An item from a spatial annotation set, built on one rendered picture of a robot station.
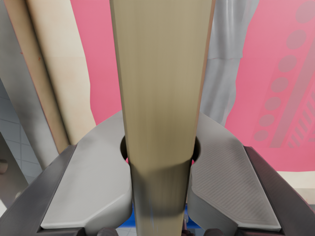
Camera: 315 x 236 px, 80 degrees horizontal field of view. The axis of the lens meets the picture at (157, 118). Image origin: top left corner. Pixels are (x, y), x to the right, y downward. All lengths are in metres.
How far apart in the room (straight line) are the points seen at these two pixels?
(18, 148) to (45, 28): 1.74
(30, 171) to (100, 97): 1.88
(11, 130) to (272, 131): 1.78
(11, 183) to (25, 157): 1.67
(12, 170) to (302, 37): 0.43
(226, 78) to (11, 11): 0.25
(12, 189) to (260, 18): 0.41
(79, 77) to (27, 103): 0.07
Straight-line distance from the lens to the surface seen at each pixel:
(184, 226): 0.38
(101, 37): 0.26
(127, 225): 0.41
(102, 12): 0.26
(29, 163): 2.07
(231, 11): 0.26
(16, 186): 0.38
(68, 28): 0.27
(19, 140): 1.91
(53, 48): 0.29
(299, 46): 0.31
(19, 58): 0.27
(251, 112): 0.32
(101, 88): 0.28
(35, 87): 0.28
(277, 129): 0.36
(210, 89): 0.27
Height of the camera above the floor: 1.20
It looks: 58 degrees down
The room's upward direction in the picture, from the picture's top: 179 degrees counter-clockwise
